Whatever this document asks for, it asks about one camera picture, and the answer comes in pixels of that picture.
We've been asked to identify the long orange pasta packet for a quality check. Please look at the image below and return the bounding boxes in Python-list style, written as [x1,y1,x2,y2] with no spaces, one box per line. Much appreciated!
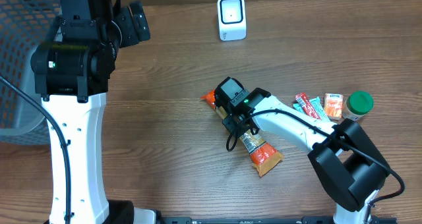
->
[200,90,284,177]

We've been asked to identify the red stick sachet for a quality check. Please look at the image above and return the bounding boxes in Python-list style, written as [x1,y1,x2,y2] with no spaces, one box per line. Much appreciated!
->
[293,92,321,120]

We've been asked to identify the teal orange snack packet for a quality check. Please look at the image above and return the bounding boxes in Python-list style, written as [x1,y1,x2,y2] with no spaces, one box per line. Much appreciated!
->
[293,97,330,122]

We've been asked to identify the small orange tissue pack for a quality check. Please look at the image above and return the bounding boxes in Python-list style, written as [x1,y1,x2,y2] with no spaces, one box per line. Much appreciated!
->
[324,94,343,120]

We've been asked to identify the green lid jar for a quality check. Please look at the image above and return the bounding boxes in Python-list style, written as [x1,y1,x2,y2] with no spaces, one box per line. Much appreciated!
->
[342,91,374,121]

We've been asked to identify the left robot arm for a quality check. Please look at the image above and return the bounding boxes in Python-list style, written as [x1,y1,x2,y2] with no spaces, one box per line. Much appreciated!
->
[30,0,159,223]

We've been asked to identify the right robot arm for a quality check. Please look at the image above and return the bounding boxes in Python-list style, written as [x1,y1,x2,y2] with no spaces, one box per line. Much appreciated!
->
[214,77,389,223]

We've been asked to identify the white barcode scanner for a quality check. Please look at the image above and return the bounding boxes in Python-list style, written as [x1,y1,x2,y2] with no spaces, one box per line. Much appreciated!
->
[217,0,247,42]

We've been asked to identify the grey plastic mesh basket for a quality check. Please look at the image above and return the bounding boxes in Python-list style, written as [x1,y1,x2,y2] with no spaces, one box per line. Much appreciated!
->
[1,0,60,145]

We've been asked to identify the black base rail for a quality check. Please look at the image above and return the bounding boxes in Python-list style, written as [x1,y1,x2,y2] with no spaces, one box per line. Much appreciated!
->
[154,215,398,224]

